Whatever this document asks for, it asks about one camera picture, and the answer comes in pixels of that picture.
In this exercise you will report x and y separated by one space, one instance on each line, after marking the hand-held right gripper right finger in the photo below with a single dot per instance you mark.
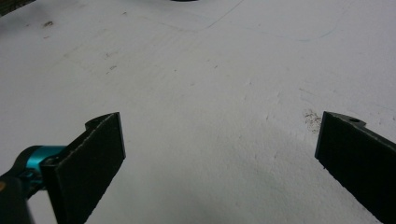
358 161

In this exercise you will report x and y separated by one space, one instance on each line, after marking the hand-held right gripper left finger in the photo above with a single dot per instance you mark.
84 168

